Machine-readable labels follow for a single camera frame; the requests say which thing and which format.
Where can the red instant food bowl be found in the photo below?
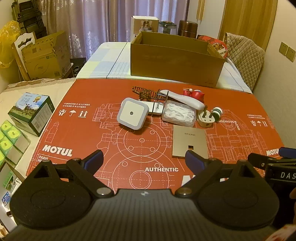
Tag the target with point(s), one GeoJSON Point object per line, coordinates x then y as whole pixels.
{"type": "Point", "coordinates": [218, 46]}

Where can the long white handheld device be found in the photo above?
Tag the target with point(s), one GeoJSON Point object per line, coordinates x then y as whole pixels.
{"type": "Point", "coordinates": [185, 99]}

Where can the yellow plastic bag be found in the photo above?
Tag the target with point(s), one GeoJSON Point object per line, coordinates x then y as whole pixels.
{"type": "Point", "coordinates": [9, 34]}

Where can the checked bed sheet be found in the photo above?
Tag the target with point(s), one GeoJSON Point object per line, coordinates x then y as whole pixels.
{"type": "Point", "coordinates": [104, 60]}

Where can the white wooden chair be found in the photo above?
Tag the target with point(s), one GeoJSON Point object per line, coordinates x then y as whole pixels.
{"type": "Point", "coordinates": [23, 41]}

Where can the white square night light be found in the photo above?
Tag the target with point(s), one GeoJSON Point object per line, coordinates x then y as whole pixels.
{"type": "Point", "coordinates": [131, 113]}

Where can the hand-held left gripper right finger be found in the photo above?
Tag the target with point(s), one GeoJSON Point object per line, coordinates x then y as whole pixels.
{"type": "Point", "coordinates": [192, 160]}

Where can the pack of green tissue packets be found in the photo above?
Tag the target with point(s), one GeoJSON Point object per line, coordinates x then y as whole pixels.
{"type": "Point", "coordinates": [11, 139]}

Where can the white plug adapter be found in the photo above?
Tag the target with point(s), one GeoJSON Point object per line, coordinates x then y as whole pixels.
{"type": "Point", "coordinates": [204, 118]}

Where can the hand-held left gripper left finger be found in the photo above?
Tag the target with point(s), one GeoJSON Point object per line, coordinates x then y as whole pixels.
{"type": "Point", "coordinates": [96, 158]}

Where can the wooden door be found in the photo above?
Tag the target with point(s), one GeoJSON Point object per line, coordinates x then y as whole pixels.
{"type": "Point", "coordinates": [247, 18]}

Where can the purple curtain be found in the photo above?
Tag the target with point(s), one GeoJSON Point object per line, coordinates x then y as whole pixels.
{"type": "Point", "coordinates": [92, 20]}

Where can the beige wall socket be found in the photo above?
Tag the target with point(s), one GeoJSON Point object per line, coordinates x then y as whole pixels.
{"type": "Point", "coordinates": [291, 53]}
{"type": "Point", "coordinates": [283, 48]}

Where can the red santa figurine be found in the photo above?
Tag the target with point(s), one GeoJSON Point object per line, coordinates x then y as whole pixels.
{"type": "Point", "coordinates": [196, 95]}

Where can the white product box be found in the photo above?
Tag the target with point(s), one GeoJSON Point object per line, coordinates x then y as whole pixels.
{"type": "Point", "coordinates": [143, 24]}

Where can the green milk carton box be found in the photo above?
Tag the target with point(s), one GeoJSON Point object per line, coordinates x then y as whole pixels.
{"type": "Point", "coordinates": [34, 115]}

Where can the glass jar with green lid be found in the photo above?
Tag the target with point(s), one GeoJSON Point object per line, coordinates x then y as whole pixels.
{"type": "Point", "coordinates": [167, 27]}

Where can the printed open cardboard carton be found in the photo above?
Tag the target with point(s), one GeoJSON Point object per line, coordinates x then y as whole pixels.
{"type": "Point", "coordinates": [44, 60]}

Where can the wooden wall strip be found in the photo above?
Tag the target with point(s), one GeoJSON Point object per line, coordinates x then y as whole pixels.
{"type": "Point", "coordinates": [202, 9]}
{"type": "Point", "coordinates": [198, 9]}

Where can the small green white bottle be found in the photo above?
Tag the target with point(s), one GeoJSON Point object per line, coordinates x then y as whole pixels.
{"type": "Point", "coordinates": [217, 112]}

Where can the brown metal canister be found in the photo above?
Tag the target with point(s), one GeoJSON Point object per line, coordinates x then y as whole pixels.
{"type": "Point", "coordinates": [187, 27]}

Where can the gold square wall panel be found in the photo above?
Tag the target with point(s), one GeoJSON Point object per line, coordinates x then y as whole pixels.
{"type": "Point", "coordinates": [187, 139]}

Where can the beige quilted cover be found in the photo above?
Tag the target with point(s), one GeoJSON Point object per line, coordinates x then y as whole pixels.
{"type": "Point", "coordinates": [245, 55]}

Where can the dark small stool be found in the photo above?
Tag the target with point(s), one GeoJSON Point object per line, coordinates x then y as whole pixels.
{"type": "Point", "coordinates": [78, 67]}

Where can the white remote control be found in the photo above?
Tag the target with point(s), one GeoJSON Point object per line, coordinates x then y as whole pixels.
{"type": "Point", "coordinates": [153, 108]}

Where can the clear box of floss picks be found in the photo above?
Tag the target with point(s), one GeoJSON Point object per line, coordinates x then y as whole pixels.
{"type": "Point", "coordinates": [178, 113]}

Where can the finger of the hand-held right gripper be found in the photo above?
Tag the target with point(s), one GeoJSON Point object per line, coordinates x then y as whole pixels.
{"type": "Point", "coordinates": [256, 160]}
{"type": "Point", "coordinates": [286, 151]}

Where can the red printed cardboard sheet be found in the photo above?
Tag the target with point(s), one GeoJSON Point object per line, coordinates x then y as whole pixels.
{"type": "Point", "coordinates": [92, 129]}

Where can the brown cardboard box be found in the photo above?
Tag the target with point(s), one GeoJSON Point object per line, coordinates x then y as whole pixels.
{"type": "Point", "coordinates": [173, 62]}

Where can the dark folding rack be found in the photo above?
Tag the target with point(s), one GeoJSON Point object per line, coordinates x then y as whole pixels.
{"type": "Point", "coordinates": [30, 18]}

